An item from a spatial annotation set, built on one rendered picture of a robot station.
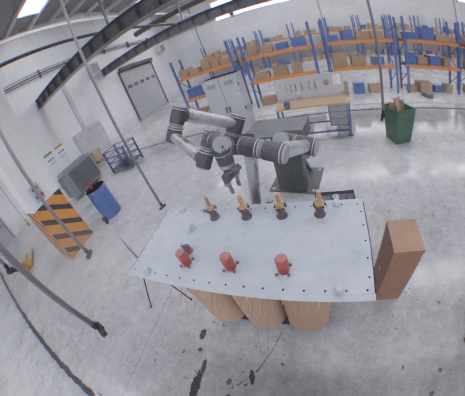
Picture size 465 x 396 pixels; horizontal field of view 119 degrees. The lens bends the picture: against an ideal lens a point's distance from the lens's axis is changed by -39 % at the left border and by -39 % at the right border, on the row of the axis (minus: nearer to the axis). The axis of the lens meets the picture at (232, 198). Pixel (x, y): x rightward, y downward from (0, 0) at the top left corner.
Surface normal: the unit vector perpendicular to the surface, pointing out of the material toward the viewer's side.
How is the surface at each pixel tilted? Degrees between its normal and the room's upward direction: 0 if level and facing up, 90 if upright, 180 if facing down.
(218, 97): 90
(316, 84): 90
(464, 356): 0
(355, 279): 0
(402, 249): 0
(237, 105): 90
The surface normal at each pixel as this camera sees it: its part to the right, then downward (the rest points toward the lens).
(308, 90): -0.28, 0.65
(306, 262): -0.31, -0.76
